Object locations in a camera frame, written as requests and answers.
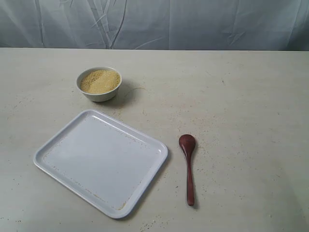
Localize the white rectangular plastic tray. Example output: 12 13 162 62
33 110 168 219

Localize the white ceramic bowl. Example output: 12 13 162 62
76 67 122 102

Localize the dark red wooden spoon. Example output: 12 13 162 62
179 134 196 206

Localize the yellowish-brown powder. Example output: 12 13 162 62
81 70 121 94

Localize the white wrinkled backdrop curtain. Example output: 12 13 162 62
0 0 309 51

